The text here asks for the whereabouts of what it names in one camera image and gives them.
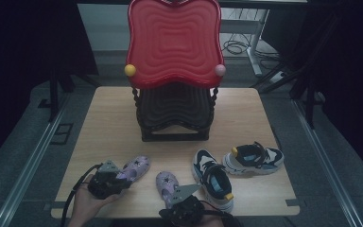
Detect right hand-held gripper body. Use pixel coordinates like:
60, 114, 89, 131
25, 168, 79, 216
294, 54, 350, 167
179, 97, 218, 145
159, 183, 209, 227

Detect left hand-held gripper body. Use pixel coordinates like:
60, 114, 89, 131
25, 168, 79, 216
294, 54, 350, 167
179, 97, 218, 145
87, 160, 125, 200

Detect purple sandal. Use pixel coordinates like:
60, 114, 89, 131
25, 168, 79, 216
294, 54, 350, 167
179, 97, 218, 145
116, 155, 151, 184
155, 170, 182, 210

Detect navy and white sneaker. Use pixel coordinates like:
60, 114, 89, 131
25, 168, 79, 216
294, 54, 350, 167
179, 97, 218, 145
191, 148, 235, 216
222, 141, 285, 176

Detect red and black shoe rack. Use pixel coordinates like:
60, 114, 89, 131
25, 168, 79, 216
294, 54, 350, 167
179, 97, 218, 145
124, 0, 227, 143

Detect person's left hand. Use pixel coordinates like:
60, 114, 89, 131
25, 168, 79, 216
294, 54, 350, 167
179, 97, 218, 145
74, 174, 125, 219

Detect person's right hand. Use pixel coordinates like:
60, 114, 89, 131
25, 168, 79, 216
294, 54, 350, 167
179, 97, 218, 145
198, 202, 231, 227

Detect dark curtain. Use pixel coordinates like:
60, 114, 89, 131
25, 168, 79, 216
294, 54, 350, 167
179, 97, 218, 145
261, 0, 363, 190
0, 0, 99, 174

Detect white power strip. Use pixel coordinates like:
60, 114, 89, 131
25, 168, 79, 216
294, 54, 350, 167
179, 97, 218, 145
268, 70, 288, 84

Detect black tripod stand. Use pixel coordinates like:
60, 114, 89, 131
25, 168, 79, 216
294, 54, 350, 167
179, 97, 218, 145
250, 58, 329, 130

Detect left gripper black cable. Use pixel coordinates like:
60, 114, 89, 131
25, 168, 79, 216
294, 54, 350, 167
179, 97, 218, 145
60, 163, 104, 227

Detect metal floor rail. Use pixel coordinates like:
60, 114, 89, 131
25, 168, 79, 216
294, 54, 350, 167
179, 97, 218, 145
291, 94, 363, 227
0, 94, 71, 227

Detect black floor cables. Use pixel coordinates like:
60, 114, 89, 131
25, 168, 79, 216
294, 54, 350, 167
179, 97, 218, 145
221, 31, 281, 62

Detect white desk frame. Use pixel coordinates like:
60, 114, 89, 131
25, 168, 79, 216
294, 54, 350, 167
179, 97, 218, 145
219, 8, 270, 78

